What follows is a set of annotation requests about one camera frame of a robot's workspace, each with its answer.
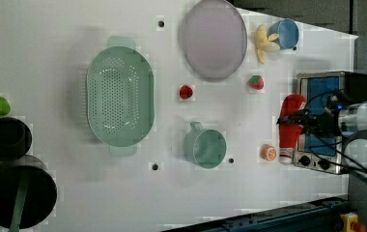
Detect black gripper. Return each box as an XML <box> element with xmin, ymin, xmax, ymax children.
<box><xmin>276</xmin><ymin>109</ymin><xmax>341</xmax><ymax>135</ymax></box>

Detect red plush ketchup bottle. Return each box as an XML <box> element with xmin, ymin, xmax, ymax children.
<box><xmin>278</xmin><ymin>94</ymin><xmax>306</xmax><ymax>165</ymax></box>

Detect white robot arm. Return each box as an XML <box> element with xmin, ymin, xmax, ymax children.
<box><xmin>277</xmin><ymin>100</ymin><xmax>367</xmax><ymax>175</ymax></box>

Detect grey oval plate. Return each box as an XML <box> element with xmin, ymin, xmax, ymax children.
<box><xmin>182</xmin><ymin>0</ymin><xmax>247</xmax><ymax>81</ymax></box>

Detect orange plush slice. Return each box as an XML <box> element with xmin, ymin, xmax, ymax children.
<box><xmin>260</xmin><ymin>144</ymin><xmax>277</xmax><ymax>161</ymax></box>

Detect pink plush strawberry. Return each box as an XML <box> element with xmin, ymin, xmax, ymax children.
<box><xmin>248</xmin><ymin>75</ymin><xmax>265</xmax><ymax>90</ymax></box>

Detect yellow plush banana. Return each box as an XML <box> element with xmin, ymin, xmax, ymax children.
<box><xmin>254</xmin><ymin>24</ymin><xmax>280</xmax><ymax>64</ymax></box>

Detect blue cup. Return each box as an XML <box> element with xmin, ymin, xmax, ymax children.
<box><xmin>268</xmin><ymin>18</ymin><xmax>299</xmax><ymax>50</ymax></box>

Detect small red plush berry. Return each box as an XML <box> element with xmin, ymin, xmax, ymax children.
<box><xmin>179</xmin><ymin>85</ymin><xmax>193</xmax><ymax>100</ymax></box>

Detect green perforated colander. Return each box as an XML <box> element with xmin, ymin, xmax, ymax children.
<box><xmin>86</xmin><ymin>36</ymin><xmax>155</xmax><ymax>157</ymax></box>

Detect large black cylinder holder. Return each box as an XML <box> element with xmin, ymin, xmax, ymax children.
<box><xmin>0</xmin><ymin>155</ymin><xmax>58</xmax><ymax>229</ymax></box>

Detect green spatula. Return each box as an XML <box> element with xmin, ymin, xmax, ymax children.
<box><xmin>9</xmin><ymin>171</ymin><xmax>29</xmax><ymax>232</ymax></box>

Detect small black cylinder holder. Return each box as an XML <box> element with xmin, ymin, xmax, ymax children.
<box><xmin>0</xmin><ymin>117</ymin><xmax>32</xmax><ymax>160</ymax></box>

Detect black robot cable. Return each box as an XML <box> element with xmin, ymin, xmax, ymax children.
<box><xmin>303</xmin><ymin>89</ymin><xmax>367</xmax><ymax>204</ymax></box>

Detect green mug with handle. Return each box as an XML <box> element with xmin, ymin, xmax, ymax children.
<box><xmin>183</xmin><ymin>122</ymin><xmax>227</xmax><ymax>169</ymax></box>

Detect blue metal frame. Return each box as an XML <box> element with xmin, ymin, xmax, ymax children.
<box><xmin>162</xmin><ymin>197</ymin><xmax>351</xmax><ymax>232</ymax></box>

